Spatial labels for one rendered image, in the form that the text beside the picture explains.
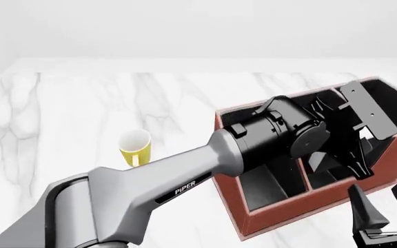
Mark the silver-grey and black left robot arm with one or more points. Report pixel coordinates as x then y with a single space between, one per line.
184 170

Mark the red-brown desk caddy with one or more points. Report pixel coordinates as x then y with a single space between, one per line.
322 206

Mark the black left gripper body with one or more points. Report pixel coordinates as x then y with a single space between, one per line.
344 144

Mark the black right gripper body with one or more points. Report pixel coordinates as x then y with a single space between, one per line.
388 239

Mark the yellow mug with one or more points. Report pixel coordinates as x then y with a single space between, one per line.
140 152

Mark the small flat dark mounting plate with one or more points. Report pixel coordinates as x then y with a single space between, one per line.
369 109

